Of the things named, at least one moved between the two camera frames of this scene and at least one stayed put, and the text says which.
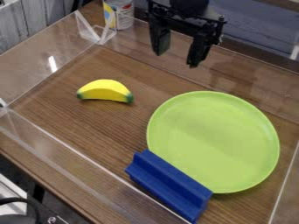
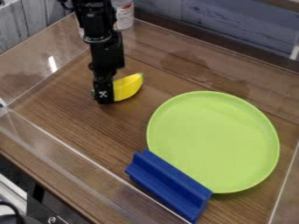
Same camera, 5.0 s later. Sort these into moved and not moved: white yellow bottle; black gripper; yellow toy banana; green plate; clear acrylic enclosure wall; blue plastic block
Moved: black gripper; yellow toy banana
Not moved: white yellow bottle; green plate; blue plastic block; clear acrylic enclosure wall
